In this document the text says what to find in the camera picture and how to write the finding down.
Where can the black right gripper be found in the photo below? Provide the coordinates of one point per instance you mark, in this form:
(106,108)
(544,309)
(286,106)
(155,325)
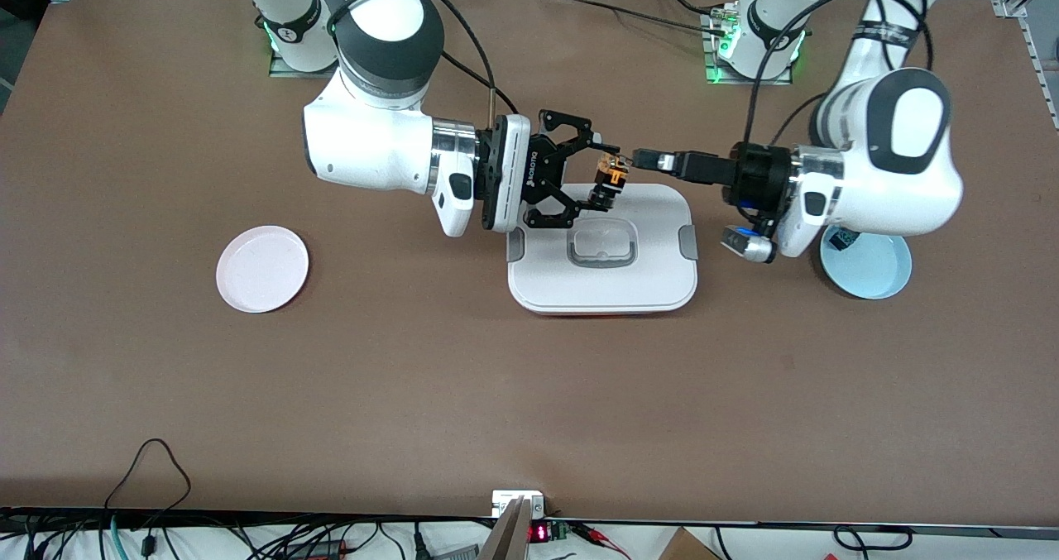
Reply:
(543,173)

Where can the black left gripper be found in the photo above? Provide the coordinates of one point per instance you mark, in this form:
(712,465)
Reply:
(754,179)

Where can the orange push button switch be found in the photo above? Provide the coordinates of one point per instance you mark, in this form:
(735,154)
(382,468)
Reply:
(612,175)

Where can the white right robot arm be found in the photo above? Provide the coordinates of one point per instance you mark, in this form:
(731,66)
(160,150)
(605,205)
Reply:
(372,130)

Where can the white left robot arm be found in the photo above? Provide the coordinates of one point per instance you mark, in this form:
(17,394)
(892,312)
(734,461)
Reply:
(893,163)

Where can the white lidded storage box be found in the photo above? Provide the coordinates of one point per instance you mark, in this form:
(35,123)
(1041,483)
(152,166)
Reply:
(600,283)

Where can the small blue black part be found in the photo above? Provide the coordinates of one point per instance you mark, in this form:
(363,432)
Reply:
(844,239)

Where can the light blue round plate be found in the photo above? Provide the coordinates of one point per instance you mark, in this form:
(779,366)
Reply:
(869,270)

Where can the pink round plate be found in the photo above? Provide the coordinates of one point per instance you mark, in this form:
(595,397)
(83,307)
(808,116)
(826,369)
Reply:
(262,269)

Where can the small white clamp device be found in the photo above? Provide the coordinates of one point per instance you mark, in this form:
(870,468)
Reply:
(506,500)

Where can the red digit display module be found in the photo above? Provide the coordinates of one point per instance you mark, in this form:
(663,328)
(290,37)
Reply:
(542,533)

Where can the grey slanted bar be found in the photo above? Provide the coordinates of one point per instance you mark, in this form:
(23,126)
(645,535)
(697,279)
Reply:
(506,539)

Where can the brown cardboard piece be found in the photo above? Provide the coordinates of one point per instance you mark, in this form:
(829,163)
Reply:
(687,548)

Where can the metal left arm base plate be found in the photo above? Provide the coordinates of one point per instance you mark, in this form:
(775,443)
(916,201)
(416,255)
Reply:
(720,76)

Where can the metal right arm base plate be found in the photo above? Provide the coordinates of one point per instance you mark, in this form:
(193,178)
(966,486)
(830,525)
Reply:
(285,70)

